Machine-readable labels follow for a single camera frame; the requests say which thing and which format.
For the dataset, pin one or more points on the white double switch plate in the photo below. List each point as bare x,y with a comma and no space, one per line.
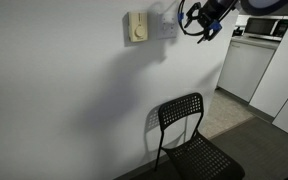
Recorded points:
166,26

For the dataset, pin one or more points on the white kitchen counter cabinet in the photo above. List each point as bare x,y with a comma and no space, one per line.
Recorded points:
244,66

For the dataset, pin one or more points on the white tall cabinet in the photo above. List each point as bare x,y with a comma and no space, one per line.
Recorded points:
270,100

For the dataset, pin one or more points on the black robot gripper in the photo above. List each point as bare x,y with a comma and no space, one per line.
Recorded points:
212,12

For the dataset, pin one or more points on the left light switch toggle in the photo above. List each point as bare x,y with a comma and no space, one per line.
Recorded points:
164,28

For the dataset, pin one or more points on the beige wall thermostat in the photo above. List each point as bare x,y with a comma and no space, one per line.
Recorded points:
138,26

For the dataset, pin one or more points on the black perforated chair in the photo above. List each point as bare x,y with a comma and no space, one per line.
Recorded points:
197,158

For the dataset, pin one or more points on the small dark countertop object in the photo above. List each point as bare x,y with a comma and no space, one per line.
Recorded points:
237,32

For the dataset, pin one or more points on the silver black microwave oven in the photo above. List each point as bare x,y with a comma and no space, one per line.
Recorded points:
269,28

